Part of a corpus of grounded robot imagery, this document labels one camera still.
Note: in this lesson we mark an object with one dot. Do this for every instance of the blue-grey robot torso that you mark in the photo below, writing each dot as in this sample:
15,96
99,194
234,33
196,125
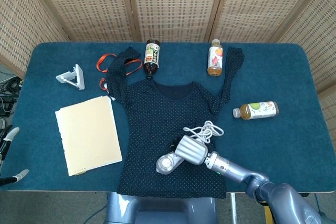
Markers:
162,211

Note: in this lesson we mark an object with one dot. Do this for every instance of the tea bottle with green-apple label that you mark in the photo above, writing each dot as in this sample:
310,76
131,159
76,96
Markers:
258,110

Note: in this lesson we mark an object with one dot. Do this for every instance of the white table leg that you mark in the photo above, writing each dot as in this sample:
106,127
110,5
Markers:
233,208

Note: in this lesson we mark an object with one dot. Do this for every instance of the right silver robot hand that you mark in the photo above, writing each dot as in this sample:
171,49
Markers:
191,151

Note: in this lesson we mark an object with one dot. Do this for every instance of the cream paper folder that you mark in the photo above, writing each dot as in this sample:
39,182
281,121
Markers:
86,134

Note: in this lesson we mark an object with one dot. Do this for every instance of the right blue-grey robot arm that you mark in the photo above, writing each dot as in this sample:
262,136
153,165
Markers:
236,169

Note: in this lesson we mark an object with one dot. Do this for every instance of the white folding phone stand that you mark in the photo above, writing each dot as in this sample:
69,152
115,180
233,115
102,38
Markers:
77,77

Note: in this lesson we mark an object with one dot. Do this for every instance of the blue table cloth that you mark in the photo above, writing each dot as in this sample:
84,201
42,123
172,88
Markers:
275,82

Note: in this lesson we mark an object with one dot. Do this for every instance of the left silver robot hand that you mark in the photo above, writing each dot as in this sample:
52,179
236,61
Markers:
10,134

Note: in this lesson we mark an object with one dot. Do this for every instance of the dark navy polka-dot shirt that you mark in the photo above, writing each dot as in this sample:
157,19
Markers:
157,119

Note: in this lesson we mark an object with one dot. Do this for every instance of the woven rattan folding screen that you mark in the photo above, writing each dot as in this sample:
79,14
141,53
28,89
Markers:
173,6

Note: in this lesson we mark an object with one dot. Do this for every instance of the dark brown drink bottle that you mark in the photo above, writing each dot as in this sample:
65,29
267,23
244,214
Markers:
151,56

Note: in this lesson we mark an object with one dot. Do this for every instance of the white garment steamer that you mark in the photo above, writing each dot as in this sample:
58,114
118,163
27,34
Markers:
165,163

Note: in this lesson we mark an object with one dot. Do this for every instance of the tea bottle with red-fruit label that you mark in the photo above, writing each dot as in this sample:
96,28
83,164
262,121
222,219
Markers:
215,58

